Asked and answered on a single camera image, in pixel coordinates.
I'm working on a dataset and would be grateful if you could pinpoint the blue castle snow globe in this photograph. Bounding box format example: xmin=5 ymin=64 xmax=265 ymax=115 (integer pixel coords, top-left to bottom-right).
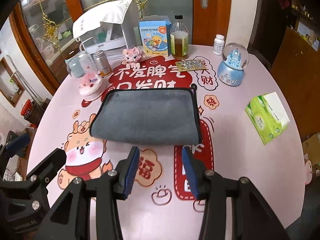
xmin=217 ymin=43 xmax=249 ymax=87

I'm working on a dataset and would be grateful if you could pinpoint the green tissue pack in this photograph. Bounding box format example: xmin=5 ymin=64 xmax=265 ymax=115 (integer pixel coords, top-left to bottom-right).
xmin=245 ymin=92 xmax=290 ymax=145

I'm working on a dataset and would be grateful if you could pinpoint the teal cylindrical canister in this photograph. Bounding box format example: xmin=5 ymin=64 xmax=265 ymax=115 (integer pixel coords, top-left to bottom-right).
xmin=65 ymin=52 xmax=85 ymax=78

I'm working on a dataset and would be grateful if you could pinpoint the pink brick toy animal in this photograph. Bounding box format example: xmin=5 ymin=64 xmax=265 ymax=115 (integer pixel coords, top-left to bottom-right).
xmin=123 ymin=47 xmax=146 ymax=63

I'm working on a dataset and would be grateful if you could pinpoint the glass dome pink ornament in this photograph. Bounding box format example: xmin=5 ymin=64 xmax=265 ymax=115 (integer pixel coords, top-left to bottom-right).
xmin=76 ymin=53 xmax=106 ymax=102

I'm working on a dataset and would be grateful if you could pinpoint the dark wooden cabinet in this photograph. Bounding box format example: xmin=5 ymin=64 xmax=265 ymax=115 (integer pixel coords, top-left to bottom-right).
xmin=248 ymin=0 xmax=319 ymax=141

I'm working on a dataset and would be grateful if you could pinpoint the purple and grey towel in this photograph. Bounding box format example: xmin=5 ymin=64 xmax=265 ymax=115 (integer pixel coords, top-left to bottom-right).
xmin=89 ymin=84 xmax=202 ymax=146

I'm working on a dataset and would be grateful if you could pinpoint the blue duck carton box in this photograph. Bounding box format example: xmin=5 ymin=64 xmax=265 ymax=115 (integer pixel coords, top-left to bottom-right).
xmin=139 ymin=16 xmax=171 ymax=57

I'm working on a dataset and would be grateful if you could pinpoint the wooden glass sliding door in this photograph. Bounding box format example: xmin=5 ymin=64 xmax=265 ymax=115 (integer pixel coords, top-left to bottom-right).
xmin=9 ymin=0 xmax=232 ymax=94

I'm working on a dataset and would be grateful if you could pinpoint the white pill bottle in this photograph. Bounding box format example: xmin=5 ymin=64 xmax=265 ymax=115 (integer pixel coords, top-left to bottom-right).
xmin=213 ymin=34 xmax=225 ymax=55

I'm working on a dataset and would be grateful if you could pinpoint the glass bottle amber liquid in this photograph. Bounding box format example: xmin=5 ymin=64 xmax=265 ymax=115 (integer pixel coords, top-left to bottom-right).
xmin=170 ymin=15 xmax=189 ymax=60

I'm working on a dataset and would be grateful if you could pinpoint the silver metal can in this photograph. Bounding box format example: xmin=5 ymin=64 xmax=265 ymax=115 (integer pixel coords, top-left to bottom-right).
xmin=93 ymin=50 xmax=112 ymax=77

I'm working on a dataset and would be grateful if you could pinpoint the gold pill blister pack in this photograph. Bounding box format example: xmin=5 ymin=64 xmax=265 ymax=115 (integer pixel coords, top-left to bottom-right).
xmin=175 ymin=60 xmax=207 ymax=72

